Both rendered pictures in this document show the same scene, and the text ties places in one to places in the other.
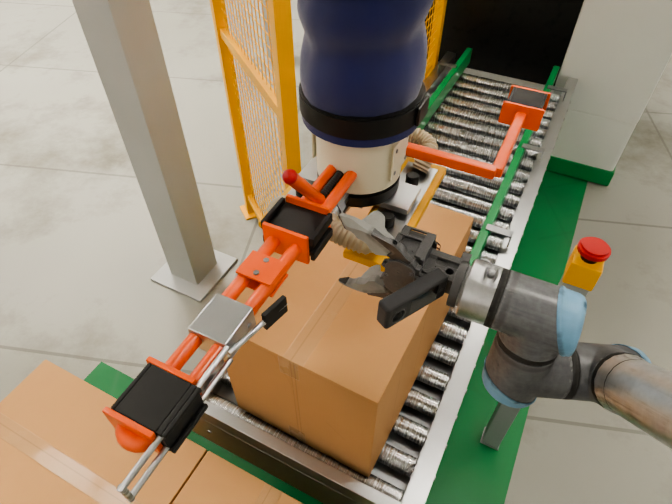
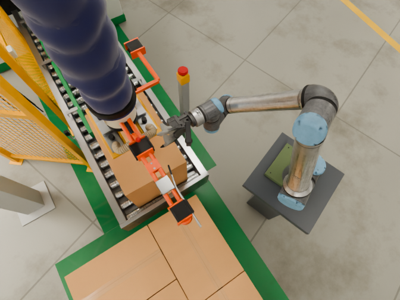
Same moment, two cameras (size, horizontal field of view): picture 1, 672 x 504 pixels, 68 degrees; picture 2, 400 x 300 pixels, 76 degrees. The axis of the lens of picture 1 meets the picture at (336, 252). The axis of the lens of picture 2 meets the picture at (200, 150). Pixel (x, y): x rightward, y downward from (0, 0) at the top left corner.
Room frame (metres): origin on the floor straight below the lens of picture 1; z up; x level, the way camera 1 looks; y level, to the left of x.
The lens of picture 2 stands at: (0.16, 0.34, 2.38)
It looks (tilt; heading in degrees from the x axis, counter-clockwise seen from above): 68 degrees down; 296
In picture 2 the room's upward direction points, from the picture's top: 5 degrees clockwise
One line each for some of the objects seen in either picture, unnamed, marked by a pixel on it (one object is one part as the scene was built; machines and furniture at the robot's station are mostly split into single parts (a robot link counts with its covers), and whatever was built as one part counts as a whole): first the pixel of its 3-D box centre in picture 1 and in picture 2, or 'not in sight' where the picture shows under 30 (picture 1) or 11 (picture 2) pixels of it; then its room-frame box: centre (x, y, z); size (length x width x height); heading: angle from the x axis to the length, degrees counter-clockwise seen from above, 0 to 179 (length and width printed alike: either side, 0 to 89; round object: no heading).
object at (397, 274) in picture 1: (425, 268); (180, 124); (0.51, -0.14, 1.27); 0.12 x 0.09 x 0.08; 64
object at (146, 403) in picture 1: (155, 403); (180, 212); (0.29, 0.22, 1.27); 0.08 x 0.07 x 0.05; 154
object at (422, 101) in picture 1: (363, 96); (111, 96); (0.82, -0.05, 1.38); 0.23 x 0.23 x 0.04
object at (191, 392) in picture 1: (216, 385); (184, 194); (0.31, 0.15, 1.27); 0.31 x 0.03 x 0.05; 154
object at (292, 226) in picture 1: (297, 228); (141, 148); (0.60, 0.06, 1.27); 0.10 x 0.08 x 0.06; 64
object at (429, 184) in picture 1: (399, 203); (138, 111); (0.78, -0.13, 1.16); 0.34 x 0.10 x 0.05; 154
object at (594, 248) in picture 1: (592, 251); (183, 71); (0.78, -0.58, 1.02); 0.07 x 0.07 x 0.04
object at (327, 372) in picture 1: (353, 314); (140, 150); (0.81, -0.05, 0.75); 0.60 x 0.40 x 0.40; 152
